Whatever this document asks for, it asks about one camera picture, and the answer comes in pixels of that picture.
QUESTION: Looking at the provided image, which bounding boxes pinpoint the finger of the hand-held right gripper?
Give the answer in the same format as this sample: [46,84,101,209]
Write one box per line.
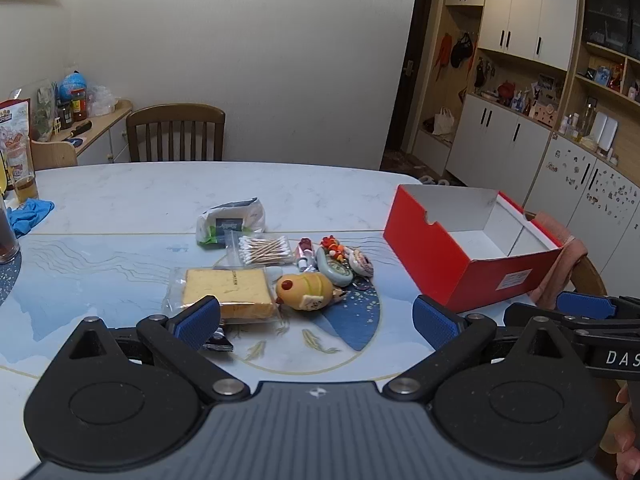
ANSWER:
[503,302,588,336]
[556,291,640,322]

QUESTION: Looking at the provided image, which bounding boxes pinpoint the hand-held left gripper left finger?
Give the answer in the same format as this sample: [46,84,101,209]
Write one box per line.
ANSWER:
[70,296,252,404]

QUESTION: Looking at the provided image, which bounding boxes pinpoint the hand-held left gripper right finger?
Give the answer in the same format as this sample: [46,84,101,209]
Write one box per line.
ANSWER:
[382,294,573,404]

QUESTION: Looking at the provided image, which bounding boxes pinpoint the black snack packet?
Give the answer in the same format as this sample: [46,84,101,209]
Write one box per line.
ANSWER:
[202,327,235,352]

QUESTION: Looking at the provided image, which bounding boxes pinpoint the bagged bread slice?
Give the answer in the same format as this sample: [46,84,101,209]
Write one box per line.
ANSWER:
[162,266,286,326]

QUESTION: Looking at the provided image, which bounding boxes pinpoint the red cardboard box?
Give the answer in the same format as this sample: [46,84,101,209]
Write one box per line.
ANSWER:
[383,184,566,314]

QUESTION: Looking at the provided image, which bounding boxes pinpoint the bag of cotton swabs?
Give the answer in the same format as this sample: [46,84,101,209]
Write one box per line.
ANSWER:
[225,232,296,267]

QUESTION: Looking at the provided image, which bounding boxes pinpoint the grey wet wipes pack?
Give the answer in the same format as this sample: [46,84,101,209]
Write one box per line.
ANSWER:
[196,197,266,248]

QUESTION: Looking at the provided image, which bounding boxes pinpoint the yellow plush toy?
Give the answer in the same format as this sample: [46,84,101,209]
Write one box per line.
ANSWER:
[275,272,351,313]

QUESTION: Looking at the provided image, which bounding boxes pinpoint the pink tube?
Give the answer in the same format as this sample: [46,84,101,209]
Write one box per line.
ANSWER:
[295,239,316,275]

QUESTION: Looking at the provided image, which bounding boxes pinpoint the orange keychain charm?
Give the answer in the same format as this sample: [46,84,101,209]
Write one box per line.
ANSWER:
[320,236,351,261]

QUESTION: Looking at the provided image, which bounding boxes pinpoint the person's right hand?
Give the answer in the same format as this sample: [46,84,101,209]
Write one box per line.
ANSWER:
[616,446,640,480]

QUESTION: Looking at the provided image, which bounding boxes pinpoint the pink towel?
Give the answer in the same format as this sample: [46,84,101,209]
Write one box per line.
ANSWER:
[530,211,588,311]

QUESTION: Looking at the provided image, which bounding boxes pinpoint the stickered white base cabinet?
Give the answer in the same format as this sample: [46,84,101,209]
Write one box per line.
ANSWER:
[524,135,640,281]

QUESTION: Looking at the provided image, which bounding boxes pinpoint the patterned floor rug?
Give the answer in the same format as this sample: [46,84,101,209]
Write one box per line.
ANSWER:
[381,150,426,173]

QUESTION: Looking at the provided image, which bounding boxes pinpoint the plain white base cabinet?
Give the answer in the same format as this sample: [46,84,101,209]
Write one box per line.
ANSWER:
[445,94,553,208]

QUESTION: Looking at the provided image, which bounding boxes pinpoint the white rectangular box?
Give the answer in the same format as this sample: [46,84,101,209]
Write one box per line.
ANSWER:
[592,111,621,152]

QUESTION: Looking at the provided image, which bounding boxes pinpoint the blue cloth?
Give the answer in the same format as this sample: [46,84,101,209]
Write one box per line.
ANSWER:
[7,198,56,238]

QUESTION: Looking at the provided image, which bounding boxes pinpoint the white tote bag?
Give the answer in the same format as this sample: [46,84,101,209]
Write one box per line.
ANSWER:
[432,107,456,136]

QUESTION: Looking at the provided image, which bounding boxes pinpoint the glass of dark drink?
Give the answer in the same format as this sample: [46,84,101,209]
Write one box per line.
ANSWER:
[0,195,21,264]

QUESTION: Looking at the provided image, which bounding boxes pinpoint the white sideboard with wooden top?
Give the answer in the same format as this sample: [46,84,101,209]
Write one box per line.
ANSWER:
[30,100,134,167]

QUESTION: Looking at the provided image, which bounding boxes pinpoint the dark wooden chair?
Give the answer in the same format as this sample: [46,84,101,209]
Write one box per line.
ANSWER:
[125,104,227,163]

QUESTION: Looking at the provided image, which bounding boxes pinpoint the glass of yellow drink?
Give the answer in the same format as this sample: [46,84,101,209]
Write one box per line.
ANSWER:
[4,135,40,204]

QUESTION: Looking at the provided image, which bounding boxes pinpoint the light wooden seat back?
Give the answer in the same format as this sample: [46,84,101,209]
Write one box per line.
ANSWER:
[31,139,79,170]

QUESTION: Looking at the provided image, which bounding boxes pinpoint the clear plastic bag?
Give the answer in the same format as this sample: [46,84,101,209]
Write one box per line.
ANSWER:
[87,85,119,117]

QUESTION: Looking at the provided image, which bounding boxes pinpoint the jar with red label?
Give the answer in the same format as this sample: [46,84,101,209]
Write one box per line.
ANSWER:
[71,87,89,122]

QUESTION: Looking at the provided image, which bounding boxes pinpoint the plastic bag with green contents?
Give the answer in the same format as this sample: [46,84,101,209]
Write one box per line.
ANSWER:
[35,82,60,142]

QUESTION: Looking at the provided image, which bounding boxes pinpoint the blue globe toy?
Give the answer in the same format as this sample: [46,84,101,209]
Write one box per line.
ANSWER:
[60,71,88,102]

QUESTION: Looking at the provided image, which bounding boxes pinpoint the red printed carton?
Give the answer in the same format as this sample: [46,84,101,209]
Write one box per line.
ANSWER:
[0,99,32,161]

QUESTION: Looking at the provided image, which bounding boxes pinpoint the orange hanging bag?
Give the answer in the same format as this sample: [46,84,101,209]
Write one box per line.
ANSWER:
[434,32,453,82]

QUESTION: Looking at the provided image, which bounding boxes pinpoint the glass door cabinet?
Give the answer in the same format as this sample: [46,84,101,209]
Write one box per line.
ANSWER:
[580,0,640,61]

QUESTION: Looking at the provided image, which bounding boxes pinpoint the dark door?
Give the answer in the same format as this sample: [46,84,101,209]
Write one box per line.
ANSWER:
[384,0,436,171]

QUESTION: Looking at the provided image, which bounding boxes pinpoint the white wall cabinets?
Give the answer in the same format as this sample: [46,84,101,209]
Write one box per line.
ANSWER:
[444,0,581,72]

